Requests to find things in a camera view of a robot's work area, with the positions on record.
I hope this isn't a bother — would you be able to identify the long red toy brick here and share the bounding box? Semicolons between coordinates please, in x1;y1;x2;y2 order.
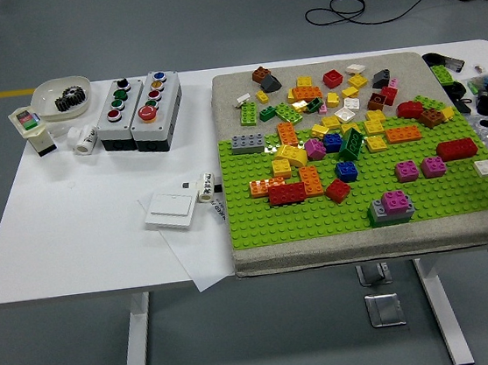
435;136;481;163
266;180;310;208

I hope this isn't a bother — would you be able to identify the red rounded toy brick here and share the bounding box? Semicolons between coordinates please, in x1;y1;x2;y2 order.
394;100;425;122

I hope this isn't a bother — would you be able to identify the long grey toy brick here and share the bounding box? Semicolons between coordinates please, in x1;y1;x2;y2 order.
229;132;267;157
366;193;418;228

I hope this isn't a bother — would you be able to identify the blue square toy brick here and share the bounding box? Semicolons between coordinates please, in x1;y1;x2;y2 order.
334;159;360;184
322;132;344;155

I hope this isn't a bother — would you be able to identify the red square toy brick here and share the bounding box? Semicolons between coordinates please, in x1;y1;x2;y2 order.
378;84;401;108
321;67;346;92
322;176;355;207

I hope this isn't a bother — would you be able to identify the white square toy plate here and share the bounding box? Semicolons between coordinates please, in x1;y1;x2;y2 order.
340;96;363;113
471;158;488;179

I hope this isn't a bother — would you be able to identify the lime green toy plate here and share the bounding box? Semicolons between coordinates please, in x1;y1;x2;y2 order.
413;92;447;116

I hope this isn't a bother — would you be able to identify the brown oblong toy brick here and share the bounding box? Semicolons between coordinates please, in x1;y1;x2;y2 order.
416;106;447;130

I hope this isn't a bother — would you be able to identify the long orange toy brick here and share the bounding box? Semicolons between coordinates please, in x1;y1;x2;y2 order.
248;175;287;200
383;123;424;146
290;83;324;105

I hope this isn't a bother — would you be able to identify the dark grey sloped toy brick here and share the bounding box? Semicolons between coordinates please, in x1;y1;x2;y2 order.
258;73;284;95
369;67;393;91

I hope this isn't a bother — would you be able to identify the brown hollow toy brick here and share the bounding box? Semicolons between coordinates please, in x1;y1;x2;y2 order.
365;91;389;113

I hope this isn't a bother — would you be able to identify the white hollow toy brick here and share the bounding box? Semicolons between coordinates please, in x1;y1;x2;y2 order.
333;105;359;126

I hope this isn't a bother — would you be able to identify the dark green hollow toy brick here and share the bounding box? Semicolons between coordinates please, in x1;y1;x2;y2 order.
303;96;326;116

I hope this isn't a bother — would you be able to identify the orange oblong toy brick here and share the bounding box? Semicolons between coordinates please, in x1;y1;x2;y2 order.
298;164;327;199
275;119;301;151

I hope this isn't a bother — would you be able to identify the long lime green toy brick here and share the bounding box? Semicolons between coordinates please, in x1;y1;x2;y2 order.
273;100;305;128

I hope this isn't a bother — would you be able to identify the yellow curved toy brick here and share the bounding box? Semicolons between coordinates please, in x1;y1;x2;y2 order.
271;140;310;172

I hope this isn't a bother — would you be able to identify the dark green square toy brick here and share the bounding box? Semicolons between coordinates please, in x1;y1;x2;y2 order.
258;105;280;124

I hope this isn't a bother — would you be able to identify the brown square toy brick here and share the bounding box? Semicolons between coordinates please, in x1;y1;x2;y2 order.
251;65;273;86

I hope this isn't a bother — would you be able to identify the green toy baseplate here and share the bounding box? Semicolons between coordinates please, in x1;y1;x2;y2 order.
216;106;488;253

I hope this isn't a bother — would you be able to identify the black flat pad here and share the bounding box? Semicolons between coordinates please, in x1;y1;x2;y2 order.
453;95;475;116

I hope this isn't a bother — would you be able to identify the dark clear rectangular block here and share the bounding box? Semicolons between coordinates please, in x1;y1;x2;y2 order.
439;53;467;75

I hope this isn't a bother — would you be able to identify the lime green studded plate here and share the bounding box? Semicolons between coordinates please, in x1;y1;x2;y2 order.
429;62;456;88

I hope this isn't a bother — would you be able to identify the white table leg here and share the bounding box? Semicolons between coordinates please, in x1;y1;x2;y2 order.
110;291;159;365
412;253;477;365

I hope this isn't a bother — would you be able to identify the metal floor socket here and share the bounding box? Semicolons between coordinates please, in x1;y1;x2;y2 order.
363;291;407;331

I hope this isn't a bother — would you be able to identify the printed paper label strip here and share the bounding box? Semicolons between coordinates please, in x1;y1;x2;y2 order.
211;195;230;227

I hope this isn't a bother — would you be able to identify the white labelled tube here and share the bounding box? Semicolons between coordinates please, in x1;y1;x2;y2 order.
194;171;224;207

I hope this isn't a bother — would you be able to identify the white paper sheet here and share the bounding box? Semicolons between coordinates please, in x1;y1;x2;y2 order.
136;183;240;300

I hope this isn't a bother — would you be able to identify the grey emergency-stop control box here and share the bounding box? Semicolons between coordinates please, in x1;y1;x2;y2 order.
124;67;190;157

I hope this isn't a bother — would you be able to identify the grey four-button control box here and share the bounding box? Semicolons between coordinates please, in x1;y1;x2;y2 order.
90;75;152;156

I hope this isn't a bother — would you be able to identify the white pipe tee fitting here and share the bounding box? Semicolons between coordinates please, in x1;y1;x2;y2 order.
65;122;103;159

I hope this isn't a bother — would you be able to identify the black metal gear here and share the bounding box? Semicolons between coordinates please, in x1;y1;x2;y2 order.
53;84;88;114

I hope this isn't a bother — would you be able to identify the white shallow bowl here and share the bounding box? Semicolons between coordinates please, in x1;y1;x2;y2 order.
28;73;96;125

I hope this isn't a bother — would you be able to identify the black rubber ring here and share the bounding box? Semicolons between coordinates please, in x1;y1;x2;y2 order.
442;80;469;102

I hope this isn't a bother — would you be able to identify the white wall switch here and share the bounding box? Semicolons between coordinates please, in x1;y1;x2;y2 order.
139;188;202;236

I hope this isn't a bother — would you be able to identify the white red-green pushbutton switch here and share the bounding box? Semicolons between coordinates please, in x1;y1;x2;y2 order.
6;103;60;162

